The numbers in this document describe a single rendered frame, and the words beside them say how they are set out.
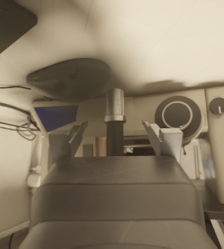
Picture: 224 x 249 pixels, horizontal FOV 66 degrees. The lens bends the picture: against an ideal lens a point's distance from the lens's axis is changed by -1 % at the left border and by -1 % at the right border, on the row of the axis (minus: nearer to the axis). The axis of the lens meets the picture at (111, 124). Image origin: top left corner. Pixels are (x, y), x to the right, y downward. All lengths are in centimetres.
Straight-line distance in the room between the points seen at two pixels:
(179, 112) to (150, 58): 9
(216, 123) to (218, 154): 5
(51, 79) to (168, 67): 14
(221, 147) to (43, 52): 26
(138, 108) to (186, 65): 11
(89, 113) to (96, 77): 12
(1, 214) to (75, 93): 65
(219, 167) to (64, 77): 24
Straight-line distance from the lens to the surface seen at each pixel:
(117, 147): 24
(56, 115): 34
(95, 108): 31
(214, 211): 27
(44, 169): 39
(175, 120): 25
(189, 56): 22
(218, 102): 29
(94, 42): 18
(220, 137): 29
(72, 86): 20
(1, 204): 79
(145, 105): 30
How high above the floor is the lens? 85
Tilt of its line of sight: 9 degrees down
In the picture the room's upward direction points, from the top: 179 degrees clockwise
